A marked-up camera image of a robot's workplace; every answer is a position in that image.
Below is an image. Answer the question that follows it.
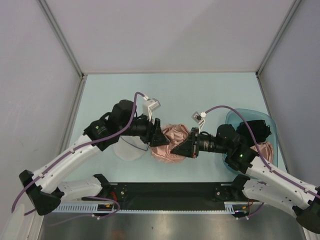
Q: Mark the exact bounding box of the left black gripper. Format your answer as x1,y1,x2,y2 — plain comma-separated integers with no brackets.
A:
118,111,169,147

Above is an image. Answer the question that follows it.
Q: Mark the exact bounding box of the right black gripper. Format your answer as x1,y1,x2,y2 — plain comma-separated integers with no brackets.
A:
171,127,230,159

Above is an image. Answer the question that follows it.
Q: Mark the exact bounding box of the pink satin bra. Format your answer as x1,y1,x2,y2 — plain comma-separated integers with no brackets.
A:
149,124,190,164
257,141,274,164

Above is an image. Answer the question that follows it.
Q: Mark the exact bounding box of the white mesh laundry bag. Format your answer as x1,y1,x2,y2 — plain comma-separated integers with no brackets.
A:
112,136,149,161

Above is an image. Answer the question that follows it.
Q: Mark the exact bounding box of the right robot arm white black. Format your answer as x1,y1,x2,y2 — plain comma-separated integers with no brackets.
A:
171,124,320,234

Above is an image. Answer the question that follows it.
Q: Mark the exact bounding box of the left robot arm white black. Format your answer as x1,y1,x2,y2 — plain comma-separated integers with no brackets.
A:
19,98,170,216

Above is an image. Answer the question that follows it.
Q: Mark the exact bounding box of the black bra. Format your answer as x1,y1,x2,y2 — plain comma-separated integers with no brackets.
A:
236,119,272,147

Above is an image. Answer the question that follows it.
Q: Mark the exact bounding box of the teal plastic basin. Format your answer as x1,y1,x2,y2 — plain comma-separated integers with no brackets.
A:
225,108,279,167

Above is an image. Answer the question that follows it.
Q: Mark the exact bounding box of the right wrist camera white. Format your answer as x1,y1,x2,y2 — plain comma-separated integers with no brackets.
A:
191,111,207,133

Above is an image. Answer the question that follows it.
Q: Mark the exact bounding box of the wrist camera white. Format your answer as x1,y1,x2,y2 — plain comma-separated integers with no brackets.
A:
142,96,161,122
191,111,207,133

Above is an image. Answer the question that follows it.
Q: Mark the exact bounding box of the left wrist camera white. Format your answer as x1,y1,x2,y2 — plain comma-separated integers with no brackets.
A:
142,96,161,122

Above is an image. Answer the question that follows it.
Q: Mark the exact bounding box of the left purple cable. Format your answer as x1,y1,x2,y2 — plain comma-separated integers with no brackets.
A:
11,91,148,216

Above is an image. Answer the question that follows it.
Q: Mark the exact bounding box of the purple cable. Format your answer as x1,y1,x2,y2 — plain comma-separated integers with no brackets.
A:
203,104,320,201
11,91,148,216

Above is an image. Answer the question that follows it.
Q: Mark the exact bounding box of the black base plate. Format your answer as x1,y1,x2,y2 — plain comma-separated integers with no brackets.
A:
82,181,262,211

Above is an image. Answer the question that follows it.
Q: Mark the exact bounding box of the white slotted cable duct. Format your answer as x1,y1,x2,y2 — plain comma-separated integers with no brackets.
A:
53,202,249,215

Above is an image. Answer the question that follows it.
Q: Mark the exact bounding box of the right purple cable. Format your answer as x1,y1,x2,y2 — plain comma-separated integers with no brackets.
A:
203,104,320,201

